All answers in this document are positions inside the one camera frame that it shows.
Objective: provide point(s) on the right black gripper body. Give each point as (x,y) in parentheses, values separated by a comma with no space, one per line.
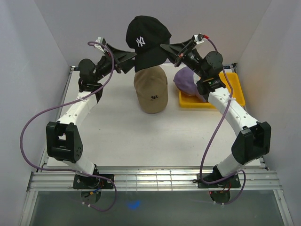
(193,60)

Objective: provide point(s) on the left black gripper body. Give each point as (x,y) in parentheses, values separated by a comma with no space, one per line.
(103,67)

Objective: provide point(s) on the black baseball cap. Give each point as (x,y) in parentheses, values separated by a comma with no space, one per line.
(145,34)

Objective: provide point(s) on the beige baseball cap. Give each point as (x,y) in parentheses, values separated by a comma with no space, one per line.
(151,88)

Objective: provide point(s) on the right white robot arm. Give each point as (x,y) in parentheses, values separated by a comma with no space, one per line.
(252,137)

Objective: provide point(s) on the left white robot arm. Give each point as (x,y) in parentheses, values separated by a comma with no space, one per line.
(63,139)

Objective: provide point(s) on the purple baseball cap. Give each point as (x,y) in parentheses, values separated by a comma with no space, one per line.
(185,80)

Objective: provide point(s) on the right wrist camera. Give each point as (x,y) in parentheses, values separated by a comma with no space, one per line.
(199,38)

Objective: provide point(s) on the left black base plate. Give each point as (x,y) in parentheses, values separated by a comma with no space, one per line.
(83,182)

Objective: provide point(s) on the aluminium frame rail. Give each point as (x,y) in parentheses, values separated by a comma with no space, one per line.
(151,179)

